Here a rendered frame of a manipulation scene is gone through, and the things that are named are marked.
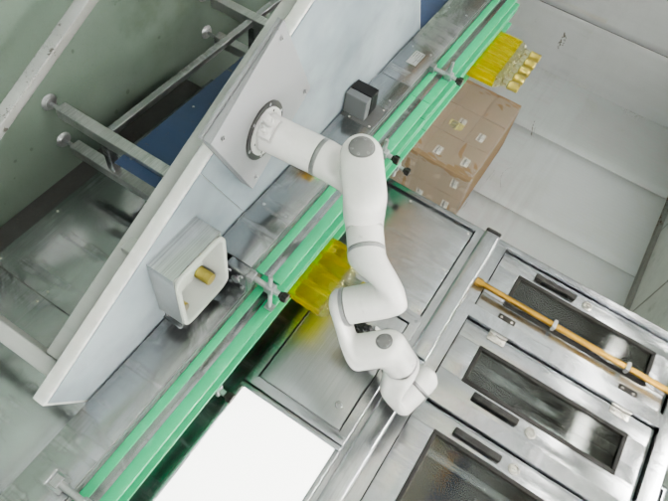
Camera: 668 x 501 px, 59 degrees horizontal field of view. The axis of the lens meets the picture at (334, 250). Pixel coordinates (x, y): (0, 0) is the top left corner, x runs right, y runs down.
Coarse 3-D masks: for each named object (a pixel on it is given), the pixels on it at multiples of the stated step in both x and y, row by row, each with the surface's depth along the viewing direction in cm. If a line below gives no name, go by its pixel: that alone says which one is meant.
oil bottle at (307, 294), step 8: (304, 280) 172; (296, 288) 170; (304, 288) 171; (312, 288) 171; (320, 288) 171; (296, 296) 171; (304, 296) 169; (312, 296) 169; (320, 296) 170; (328, 296) 170; (304, 304) 172; (312, 304) 169; (320, 304) 168; (328, 304) 169; (320, 312) 170; (328, 312) 169
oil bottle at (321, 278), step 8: (312, 264) 175; (304, 272) 173; (312, 272) 174; (320, 272) 174; (328, 272) 174; (312, 280) 172; (320, 280) 173; (328, 280) 173; (336, 280) 173; (328, 288) 171
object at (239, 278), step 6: (234, 258) 159; (228, 264) 158; (234, 264) 158; (240, 264) 158; (246, 264) 158; (228, 270) 161; (234, 270) 158; (240, 270) 157; (246, 270) 157; (234, 276) 160; (240, 276) 158; (246, 276) 157; (234, 282) 164; (240, 282) 162; (246, 282) 160; (246, 288) 162
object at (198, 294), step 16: (224, 240) 143; (208, 256) 152; (224, 256) 148; (192, 272) 154; (224, 272) 155; (176, 288) 134; (192, 288) 156; (208, 288) 156; (192, 304) 153; (192, 320) 152
